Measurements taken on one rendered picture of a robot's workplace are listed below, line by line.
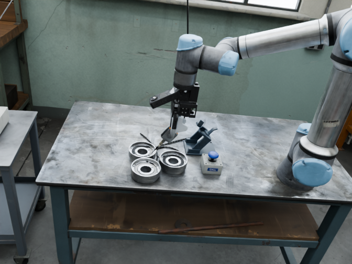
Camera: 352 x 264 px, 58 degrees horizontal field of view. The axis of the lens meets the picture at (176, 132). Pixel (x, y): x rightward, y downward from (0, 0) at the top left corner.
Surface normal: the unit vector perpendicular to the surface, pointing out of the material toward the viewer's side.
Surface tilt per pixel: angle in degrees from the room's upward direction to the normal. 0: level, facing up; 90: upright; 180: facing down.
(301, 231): 0
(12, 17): 90
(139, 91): 90
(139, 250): 0
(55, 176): 0
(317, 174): 98
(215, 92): 90
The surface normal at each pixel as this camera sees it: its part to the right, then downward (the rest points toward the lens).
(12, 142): 0.13, -0.84
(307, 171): -0.33, 0.58
